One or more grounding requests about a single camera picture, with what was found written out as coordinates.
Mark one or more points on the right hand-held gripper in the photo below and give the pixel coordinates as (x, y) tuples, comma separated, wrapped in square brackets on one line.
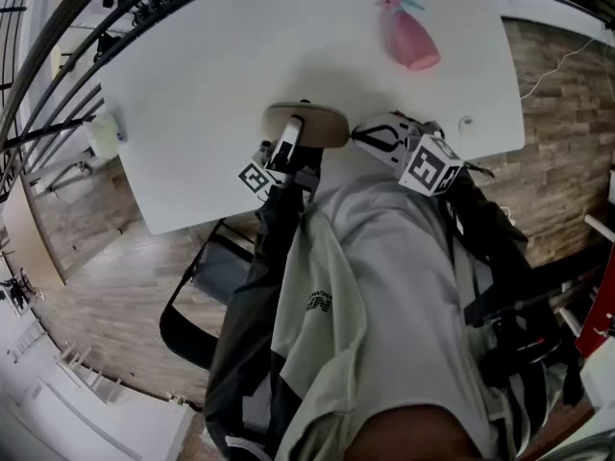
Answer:
[(430, 163)]

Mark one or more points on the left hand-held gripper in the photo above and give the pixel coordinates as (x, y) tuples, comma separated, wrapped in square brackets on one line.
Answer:
[(302, 171)]

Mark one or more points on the person's right forearm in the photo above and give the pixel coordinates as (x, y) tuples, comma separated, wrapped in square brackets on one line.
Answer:
[(480, 224)]

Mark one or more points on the person's left forearm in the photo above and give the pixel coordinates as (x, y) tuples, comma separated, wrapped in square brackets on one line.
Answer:
[(276, 238)]

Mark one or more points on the pink spray bottle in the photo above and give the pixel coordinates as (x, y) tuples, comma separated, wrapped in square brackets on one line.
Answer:
[(408, 41)]

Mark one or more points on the person's torso in grey shirt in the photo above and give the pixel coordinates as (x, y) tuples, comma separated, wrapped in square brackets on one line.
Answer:
[(384, 267)]

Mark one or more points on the pale green container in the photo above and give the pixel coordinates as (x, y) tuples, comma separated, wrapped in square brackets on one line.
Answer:
[(103, 135)]

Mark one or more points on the white shelf board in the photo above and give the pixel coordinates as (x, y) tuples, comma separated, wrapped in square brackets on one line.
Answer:
[(600, 226)]

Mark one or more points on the black chair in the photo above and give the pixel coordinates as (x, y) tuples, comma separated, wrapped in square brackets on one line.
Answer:
[(182, 339)]

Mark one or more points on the black metal railing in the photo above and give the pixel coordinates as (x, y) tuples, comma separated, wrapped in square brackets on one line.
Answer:
[(48, 132)]

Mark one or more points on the red cabinet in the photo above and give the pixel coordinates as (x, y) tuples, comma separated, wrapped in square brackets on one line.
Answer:
[(600, 315)]

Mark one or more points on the beige wooden panel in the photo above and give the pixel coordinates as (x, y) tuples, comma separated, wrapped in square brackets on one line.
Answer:
[(33, 243)]

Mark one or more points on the white low cabinet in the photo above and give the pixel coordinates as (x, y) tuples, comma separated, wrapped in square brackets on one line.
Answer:
[(96, 425)]

